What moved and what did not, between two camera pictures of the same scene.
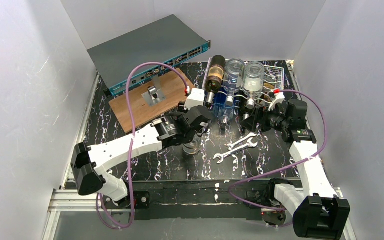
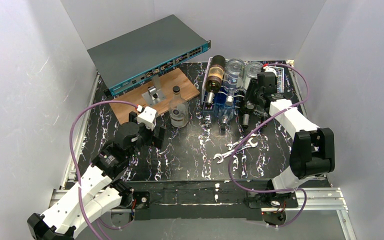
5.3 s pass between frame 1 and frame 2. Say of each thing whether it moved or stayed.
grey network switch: stayed
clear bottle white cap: stayed
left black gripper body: moved
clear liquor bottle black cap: moved
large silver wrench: stayed
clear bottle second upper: stayed
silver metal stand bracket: stayed
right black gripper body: moved
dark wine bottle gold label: stayed
